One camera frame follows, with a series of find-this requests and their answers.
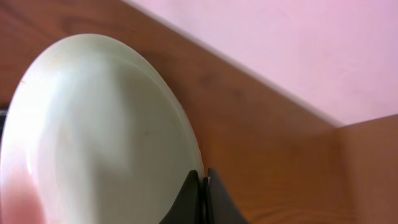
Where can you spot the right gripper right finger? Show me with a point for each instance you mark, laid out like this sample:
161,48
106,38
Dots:
220,208

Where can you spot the pale green plate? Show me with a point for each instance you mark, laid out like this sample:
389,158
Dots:
94,135

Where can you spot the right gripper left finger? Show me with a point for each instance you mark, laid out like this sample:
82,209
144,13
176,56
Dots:
186,207

